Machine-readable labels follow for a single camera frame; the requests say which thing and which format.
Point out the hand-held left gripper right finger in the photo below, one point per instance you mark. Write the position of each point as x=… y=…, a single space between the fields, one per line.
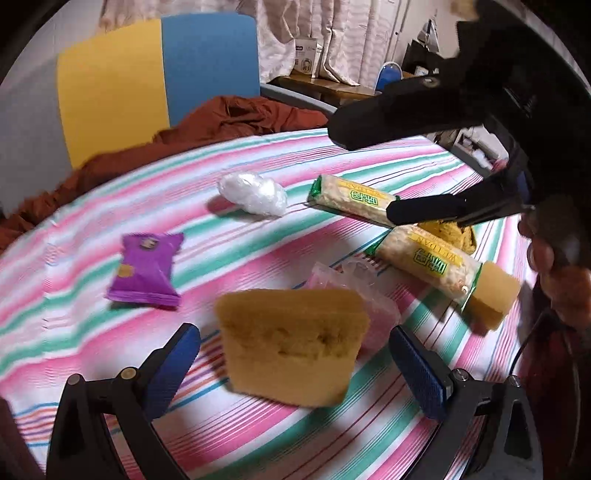
x=418 y=369

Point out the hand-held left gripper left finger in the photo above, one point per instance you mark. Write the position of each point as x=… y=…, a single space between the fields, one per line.
x=171 y=369

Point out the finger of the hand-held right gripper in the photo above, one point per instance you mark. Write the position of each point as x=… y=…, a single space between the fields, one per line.
x=443 y=207
x=406 y=115

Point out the yellow snack packet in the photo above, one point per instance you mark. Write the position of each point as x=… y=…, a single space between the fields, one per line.
x=450 y=235

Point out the green edged cracker packet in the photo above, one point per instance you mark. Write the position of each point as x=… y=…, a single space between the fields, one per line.
x=429 y=267
x=346 y=198

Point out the pink snack packet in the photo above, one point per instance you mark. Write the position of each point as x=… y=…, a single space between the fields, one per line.
x=379 y=314

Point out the purple snack packet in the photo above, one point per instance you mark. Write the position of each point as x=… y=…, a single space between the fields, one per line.
x=143 y=272

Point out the large yellow sponge block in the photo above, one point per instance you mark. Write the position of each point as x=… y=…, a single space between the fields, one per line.
x=286 y=350

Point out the person's right hand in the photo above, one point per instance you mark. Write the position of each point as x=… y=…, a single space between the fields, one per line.
x=563 y=290

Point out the striped table cloth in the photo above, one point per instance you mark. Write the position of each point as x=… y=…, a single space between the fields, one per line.
x=115 y=369

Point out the black paper bag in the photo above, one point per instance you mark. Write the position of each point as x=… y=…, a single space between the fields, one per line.
x=422 y=60

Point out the wooden side table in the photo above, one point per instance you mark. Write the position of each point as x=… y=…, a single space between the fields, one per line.
x=323 y=90

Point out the small yellow sponge block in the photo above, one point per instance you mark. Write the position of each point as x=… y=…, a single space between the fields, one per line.
x=494 y=295

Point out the white cardboard box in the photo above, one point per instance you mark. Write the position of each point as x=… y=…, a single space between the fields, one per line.
x=307 y=57

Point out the red garment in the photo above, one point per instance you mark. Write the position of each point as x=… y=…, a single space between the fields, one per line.
x=558 y=415

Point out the white crumpled plastic wrap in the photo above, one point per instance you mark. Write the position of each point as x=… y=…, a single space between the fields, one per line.
x=251 y=194

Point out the brown red cloth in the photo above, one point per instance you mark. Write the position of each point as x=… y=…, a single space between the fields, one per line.
x=231 y=120

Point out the patterned beige curtain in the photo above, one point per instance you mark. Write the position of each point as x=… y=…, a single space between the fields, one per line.
x=231 y=27

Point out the grey yellow blue chair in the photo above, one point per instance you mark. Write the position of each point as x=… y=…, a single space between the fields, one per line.
x=111 y=83

